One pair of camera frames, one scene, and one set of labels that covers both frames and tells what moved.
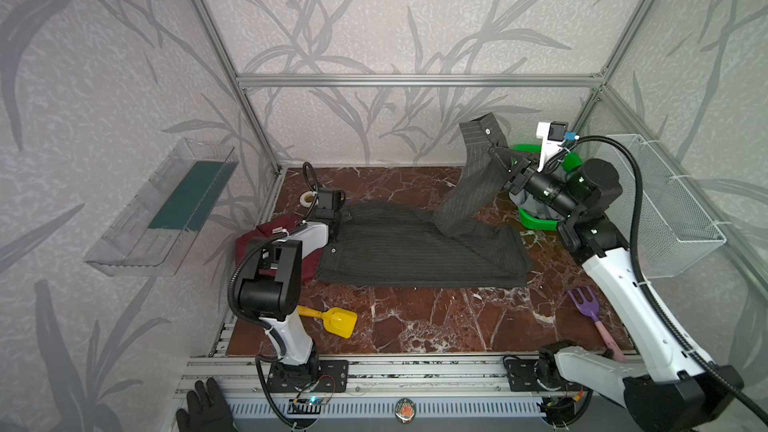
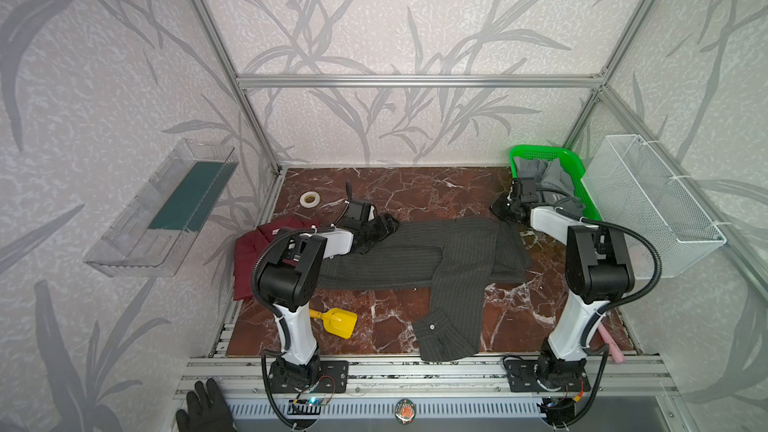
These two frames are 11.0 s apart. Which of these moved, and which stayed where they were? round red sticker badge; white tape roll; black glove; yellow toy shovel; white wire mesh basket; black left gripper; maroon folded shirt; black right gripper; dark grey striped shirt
Moved: black right gripper; black left gripper; dark grey striped shirt
Stayed: white tape roll; white wire mesh basket; maroon folded shirt; yellow toy shovel; round red sticker badge; black glove
